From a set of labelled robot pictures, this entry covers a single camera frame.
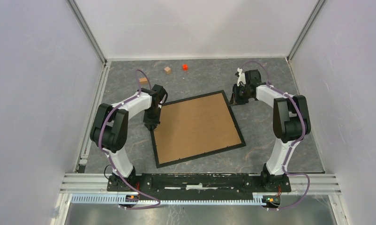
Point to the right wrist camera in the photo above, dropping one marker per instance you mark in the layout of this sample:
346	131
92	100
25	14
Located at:
241	77

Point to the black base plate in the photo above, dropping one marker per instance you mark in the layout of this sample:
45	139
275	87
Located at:
200	186

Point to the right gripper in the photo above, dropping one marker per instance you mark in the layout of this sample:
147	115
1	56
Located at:
239	101

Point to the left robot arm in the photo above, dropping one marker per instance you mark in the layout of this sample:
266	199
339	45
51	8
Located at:
110	126

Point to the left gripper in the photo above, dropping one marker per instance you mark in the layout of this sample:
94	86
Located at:
150	123

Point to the black picture frame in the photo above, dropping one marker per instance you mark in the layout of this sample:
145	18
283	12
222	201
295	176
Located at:
240	143

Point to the aluminium rail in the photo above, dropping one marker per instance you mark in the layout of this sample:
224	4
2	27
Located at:
92	188

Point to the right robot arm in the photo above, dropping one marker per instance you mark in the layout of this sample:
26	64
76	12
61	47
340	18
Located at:
290	121

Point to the light wooden cube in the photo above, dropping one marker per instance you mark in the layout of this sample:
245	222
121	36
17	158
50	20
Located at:
167	70

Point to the brown wooden block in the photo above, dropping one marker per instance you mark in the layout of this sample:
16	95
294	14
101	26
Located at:
144	80

